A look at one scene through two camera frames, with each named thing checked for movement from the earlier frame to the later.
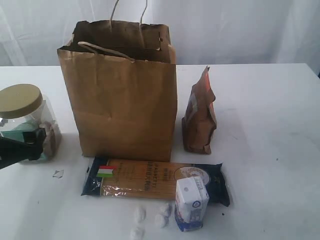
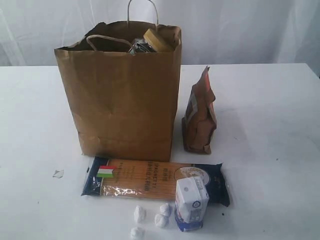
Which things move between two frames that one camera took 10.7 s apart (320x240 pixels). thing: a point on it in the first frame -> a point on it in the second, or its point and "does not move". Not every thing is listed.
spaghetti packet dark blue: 134,179 does not move
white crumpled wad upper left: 140,214 does not move
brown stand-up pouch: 199,120 does not move
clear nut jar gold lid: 23,108 -> 148,44
